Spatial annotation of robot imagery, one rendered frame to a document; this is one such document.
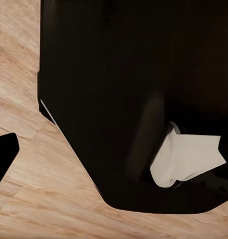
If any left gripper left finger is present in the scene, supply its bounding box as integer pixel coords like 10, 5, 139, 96
0, 132, 19, 181

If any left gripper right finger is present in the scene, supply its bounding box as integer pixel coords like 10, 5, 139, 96
218, 132, 228, 164

